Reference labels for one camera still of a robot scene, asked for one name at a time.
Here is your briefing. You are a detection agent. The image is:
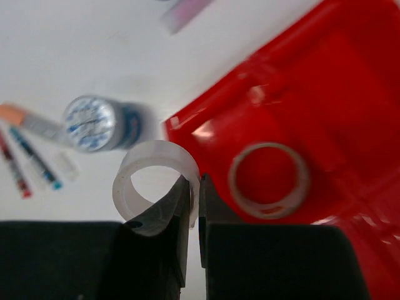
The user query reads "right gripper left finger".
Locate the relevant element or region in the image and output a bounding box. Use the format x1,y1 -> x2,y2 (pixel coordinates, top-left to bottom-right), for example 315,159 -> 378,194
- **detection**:
102,176 -> 191,299

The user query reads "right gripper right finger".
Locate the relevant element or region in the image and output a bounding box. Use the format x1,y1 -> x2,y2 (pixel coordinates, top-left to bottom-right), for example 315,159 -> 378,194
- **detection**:
199,174 -> 250,299

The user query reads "large clear tape roll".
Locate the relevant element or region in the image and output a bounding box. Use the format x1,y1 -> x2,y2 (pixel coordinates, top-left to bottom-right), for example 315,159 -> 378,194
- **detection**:
227,142 -> 311,219

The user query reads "small clear tape roll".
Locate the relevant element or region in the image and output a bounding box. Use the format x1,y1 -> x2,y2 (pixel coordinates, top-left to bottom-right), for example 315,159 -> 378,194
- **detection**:
112,140 -> 201,228

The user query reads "clear pen cap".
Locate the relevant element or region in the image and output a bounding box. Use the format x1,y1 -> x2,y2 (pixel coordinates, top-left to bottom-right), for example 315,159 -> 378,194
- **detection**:
52,152 -> 80,182

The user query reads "red pen refill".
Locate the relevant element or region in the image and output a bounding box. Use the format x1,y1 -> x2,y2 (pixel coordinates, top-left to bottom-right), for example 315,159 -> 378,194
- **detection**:
1,131 -> 32,199

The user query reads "blue pen refill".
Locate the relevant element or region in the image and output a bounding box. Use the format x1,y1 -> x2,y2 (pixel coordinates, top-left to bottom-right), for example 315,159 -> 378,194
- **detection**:
9,126 -> 63,190

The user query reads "near blue tape stack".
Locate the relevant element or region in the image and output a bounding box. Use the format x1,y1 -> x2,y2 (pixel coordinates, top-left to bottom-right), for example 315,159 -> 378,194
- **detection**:
62,95 -> 158,153

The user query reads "red plastic bin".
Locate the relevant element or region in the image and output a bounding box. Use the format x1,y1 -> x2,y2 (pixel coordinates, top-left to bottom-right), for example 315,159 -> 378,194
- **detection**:
164,1 -> 399,299

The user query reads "pink eraser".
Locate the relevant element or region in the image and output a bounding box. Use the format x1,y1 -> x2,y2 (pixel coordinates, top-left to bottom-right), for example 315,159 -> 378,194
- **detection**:
161,0 -> 212,34

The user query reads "orange capped lead case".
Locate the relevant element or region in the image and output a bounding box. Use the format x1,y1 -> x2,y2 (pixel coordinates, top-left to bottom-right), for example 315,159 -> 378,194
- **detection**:
1,104 -> 71,146

